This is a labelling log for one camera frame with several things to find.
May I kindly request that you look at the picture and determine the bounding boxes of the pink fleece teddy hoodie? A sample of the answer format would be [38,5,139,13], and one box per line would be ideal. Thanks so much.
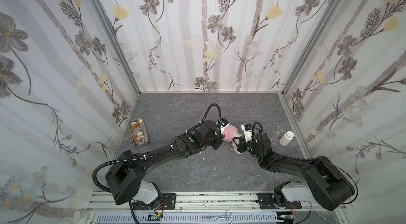
[222,125,240,142]

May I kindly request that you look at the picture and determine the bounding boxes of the white plush teddy bear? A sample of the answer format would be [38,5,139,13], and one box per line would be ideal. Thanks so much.
[232,135,245,155]

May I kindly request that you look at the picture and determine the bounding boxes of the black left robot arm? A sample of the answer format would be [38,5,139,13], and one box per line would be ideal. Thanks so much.
[92,103,224,224]

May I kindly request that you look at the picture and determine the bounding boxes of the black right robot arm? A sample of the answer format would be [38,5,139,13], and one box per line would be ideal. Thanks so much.
[232,133,357,211]

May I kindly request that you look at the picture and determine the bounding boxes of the clear plastic measuring cup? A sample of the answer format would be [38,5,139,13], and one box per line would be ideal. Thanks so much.
[276,125,286,136]

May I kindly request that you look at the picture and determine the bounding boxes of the white plastic bottle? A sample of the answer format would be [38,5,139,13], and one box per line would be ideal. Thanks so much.
[279,131,295,146]

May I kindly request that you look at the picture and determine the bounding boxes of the clear tray with small parts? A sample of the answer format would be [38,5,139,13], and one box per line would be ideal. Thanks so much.
[130,118,149,147]

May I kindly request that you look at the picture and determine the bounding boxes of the steel scissors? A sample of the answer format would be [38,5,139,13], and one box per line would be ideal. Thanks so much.
[202,210,233,224]

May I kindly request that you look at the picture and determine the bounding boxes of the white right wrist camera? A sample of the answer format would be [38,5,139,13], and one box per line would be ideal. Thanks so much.
[241,124,253,143]

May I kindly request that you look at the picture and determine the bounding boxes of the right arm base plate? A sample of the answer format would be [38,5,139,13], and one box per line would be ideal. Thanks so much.
[257,192,302,210]

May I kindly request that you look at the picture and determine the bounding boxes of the aluminium mounting rail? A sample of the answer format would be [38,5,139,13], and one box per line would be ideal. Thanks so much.
[86,191,353,224]

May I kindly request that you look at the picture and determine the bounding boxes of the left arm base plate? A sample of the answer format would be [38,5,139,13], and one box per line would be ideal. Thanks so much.
[132,193,177,211]

